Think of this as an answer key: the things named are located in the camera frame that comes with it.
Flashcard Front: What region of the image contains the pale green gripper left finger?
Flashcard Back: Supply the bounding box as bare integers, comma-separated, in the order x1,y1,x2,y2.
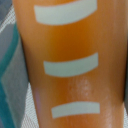
0,6,34,128

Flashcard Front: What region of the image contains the grey green gripper right finger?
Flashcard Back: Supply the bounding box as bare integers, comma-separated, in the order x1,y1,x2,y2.
122,99,128,128

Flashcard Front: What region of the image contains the orange toy bread loaf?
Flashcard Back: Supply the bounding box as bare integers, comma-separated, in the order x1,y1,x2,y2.
13,0,127,128

